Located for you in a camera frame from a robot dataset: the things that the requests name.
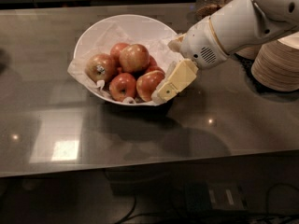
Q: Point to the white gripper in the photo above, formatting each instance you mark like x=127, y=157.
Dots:
x=199, y=43

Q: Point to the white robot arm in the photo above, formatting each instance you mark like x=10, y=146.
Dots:
x=245, y=23

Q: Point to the red apple hidden middle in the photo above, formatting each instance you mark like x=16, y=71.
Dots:
x=153, y=65

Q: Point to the red apple back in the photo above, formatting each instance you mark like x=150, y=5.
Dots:
x=116, y=50

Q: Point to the red apple with sticker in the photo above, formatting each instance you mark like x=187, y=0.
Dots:
x=101, y=67

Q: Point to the white ceramic bowl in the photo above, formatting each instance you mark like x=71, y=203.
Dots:
x=137, y=27

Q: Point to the white paper liner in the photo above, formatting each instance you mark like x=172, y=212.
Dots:
x=99, y=41

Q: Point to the black tray under plates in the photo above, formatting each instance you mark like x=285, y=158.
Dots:
x=262, y=90

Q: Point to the back stack of paper plates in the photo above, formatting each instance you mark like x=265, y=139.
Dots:
x=249, y=52

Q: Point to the stack of paper plates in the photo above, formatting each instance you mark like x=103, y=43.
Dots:
x=249, y=52
x=277, y=64

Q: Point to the front stack of paper plates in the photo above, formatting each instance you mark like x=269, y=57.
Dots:
x=277, y=64

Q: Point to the dark box under table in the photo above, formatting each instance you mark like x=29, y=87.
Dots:
x=208, y=197

